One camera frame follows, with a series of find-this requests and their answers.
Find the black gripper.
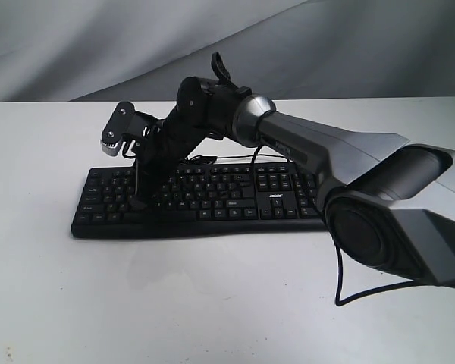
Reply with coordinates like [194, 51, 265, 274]
[130, 109, 207, 210]

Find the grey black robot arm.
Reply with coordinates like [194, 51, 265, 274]
[135, 53, 455, 288]

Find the black computer keyboard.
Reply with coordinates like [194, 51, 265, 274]
[71, 162, 325, 240]

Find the grey backdrop cloth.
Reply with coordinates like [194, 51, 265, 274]
[0, 1, 455, 102]

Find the black keyboard usb cable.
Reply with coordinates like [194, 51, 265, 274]
[174, 154, 291, 168]

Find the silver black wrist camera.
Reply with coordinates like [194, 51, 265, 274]
[100, 102, 155, 157]

